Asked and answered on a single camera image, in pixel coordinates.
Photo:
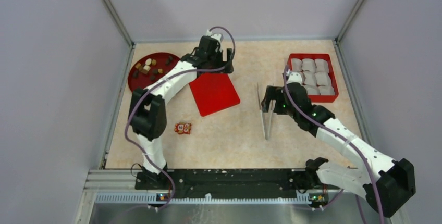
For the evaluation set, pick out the metal tongs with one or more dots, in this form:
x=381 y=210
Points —
x=266 y=117

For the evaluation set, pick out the red owl number block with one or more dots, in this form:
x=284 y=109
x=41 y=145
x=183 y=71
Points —
x=183 y=128

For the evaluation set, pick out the round dark red tray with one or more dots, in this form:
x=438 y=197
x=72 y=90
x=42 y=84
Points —
x=141 y=75

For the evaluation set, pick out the red rectangular lid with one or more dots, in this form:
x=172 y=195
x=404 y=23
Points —
x=213 y=92

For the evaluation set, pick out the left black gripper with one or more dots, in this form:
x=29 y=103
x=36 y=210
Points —
x=219 y=54

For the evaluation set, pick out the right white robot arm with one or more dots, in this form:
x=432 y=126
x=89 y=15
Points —
x=385 y=183

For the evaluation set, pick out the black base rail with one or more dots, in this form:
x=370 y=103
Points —
x=226 y=184

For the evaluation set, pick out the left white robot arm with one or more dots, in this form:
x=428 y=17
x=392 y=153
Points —
x=147 y=118

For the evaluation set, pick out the white chocolate piece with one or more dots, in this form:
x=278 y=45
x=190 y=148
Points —
x=148 y=62

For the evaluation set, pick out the red chocolate box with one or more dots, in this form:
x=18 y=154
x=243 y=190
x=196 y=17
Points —
x=316 y=74

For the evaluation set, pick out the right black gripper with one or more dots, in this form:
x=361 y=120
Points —
x=273 y=93

